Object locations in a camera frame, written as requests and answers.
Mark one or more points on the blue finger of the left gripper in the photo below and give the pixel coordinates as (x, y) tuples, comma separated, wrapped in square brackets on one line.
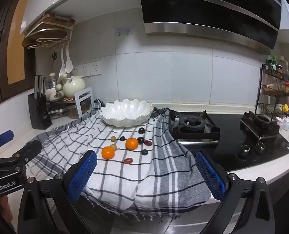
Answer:
[(6, 137), (29, 151)]

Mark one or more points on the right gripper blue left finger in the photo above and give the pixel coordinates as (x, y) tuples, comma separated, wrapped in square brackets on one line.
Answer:
[(78, 175)]

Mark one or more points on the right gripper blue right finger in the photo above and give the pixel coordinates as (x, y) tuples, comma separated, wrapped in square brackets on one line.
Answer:
[(213, 174)]

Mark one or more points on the orange mandarin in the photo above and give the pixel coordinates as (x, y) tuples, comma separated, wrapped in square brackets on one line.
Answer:
[(108, 153), (131, 143)]

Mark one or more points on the yellow longan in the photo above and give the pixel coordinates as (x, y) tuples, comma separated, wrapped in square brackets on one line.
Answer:
[(114, 147), (113, 138)]

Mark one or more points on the red grape tomato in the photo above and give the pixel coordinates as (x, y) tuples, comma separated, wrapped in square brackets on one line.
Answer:
[(148, 143), (128, 161)]

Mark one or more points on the dark plum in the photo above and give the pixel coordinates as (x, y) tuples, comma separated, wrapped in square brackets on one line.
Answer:
[(141, 140), (141, 130)]

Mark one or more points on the black knife block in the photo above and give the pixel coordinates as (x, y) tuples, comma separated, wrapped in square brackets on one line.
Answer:
[(39, 116)]

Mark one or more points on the black gas stove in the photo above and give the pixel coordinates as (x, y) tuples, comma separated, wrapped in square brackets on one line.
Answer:
[(233, 141)]

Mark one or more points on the steel pot in rack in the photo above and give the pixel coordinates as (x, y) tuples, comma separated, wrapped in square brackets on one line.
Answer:
[(72, 110)]

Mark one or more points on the checked grey white cloth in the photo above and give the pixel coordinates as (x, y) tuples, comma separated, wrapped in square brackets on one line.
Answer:
[(165, 182)]

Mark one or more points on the cream ceramic teapot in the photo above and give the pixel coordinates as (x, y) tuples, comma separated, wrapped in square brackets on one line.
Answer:
[(72, 85)]

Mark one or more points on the white hanging spatula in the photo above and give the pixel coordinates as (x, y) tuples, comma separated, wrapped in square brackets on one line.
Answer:
[(62, 69)]

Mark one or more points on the white scalloped ceramic bowl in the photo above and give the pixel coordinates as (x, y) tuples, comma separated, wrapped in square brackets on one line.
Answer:
[(126, 113)]

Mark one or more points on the white hanging spoon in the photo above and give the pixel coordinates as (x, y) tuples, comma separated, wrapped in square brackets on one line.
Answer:
[(68, 63)]

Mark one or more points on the hanging black scissors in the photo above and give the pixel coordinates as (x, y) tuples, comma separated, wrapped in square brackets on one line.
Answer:
[(54, 57)]

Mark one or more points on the black range hood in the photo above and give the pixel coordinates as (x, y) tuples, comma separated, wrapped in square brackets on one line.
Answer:
[(251, 23)]

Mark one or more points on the white dish rack frame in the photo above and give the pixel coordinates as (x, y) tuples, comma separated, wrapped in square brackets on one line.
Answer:
[(80, 96)]

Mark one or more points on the white wall power sockets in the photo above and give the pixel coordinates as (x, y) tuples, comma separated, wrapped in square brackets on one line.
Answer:
[(88, 69)]

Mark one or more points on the black wire spice rack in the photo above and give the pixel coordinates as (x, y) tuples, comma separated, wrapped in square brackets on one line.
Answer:
[(273, 94)]

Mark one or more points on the wall cutting board rack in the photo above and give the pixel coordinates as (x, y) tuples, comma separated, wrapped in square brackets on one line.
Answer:
[(48, 32)]

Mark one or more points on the wall hook bar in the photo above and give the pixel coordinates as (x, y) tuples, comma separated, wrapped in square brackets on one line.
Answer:
[(123, 31)]

